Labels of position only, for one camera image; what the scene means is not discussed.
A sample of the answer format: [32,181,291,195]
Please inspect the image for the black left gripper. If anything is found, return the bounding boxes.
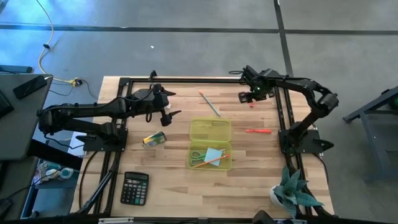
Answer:
[132,88,182,127]

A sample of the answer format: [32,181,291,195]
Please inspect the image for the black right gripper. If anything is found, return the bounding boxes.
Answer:
[238,77,276,105]

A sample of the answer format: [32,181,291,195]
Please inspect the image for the red-orange marker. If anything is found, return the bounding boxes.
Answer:
[244,128,272,135]

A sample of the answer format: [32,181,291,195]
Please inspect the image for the grey pencil with pink eraser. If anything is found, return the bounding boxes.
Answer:
[198,90,222,118]

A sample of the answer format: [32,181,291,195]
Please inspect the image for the yellow-green translucent pencil case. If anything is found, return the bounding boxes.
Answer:
[187,117,233,171]

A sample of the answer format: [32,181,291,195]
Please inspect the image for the green-handled scissors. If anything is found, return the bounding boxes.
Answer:
[190,149,209,166]

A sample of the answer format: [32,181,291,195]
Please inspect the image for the blue sticky note pad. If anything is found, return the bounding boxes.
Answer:
[203,147,224,167]

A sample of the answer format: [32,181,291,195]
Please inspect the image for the orange pencil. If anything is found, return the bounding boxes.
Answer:
[192,154,231,169]

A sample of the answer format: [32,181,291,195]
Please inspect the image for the black desk calculator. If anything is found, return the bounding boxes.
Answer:
[119,171,150,207]

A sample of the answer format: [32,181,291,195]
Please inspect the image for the white paper sheet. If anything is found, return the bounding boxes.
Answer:
[67,131,88,157]

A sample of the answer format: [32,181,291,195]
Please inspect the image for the potted plant in white pot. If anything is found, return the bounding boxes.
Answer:
[269,165,325,220]

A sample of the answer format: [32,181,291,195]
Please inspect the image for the clutter of tape rolls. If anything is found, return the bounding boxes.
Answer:
[35,161,75,186]

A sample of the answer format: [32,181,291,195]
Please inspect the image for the grey metal cart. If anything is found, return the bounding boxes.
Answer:
[343,86,398,184]

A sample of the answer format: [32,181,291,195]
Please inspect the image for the black smartphone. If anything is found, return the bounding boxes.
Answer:
[12,75,49,100]

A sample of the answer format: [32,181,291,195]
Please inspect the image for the grey side table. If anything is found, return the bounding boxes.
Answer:
[0,73,54,161]

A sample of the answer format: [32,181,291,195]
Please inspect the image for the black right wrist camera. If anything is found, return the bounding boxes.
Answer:
[251,83,266,96]

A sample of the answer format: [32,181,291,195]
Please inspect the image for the black aluminium table frame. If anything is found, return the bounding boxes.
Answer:
[73,70,335,219]

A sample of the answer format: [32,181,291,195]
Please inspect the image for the white metal bracket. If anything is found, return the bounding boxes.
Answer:
[98,217,135,224]

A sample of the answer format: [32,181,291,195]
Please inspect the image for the yellow floor cable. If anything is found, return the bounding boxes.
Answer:
[35,0,82,86]

